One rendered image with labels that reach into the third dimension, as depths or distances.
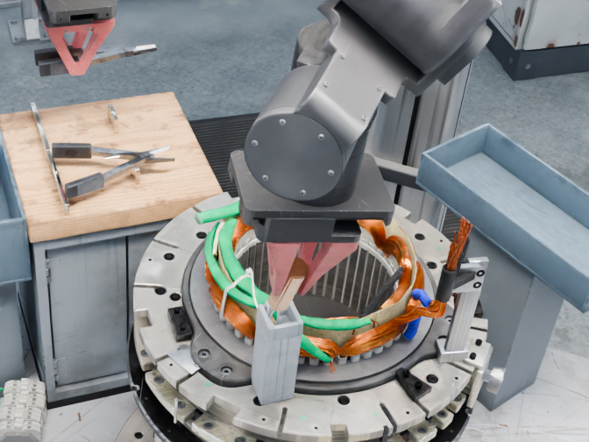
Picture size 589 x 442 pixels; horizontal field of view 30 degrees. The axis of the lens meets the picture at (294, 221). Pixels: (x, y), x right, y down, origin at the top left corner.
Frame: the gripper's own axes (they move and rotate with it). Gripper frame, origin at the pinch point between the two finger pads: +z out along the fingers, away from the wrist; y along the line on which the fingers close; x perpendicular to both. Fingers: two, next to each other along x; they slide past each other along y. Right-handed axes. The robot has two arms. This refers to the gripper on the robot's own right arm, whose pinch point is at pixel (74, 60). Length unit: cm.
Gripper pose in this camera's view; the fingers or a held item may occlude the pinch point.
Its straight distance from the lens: 116.4
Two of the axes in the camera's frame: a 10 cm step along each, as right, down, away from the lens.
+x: 9.3, -1.6, 3.4
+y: 3.6, 6.5, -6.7
